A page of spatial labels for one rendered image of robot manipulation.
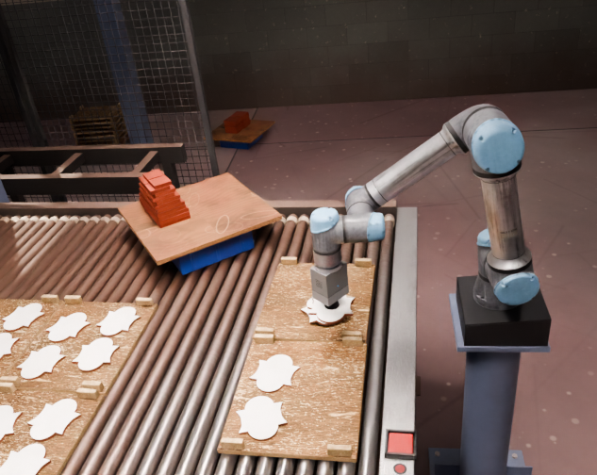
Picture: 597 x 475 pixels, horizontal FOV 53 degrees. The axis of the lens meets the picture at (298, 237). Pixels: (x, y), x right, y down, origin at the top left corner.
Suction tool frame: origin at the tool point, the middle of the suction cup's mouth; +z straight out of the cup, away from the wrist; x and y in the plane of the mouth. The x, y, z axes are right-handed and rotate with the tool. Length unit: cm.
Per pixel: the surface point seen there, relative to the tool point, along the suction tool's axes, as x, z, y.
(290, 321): -17.3, 12.8, 2.2
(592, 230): -25, 107, -255
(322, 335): -5.0, 12.8, 0.6
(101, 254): -110, 15, 21
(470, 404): 24, 54, -38
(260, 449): 13.1, 12.8, 40.5
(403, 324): 8.8, 14.9, -21.1
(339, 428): 23.3, 12.8, 22.7
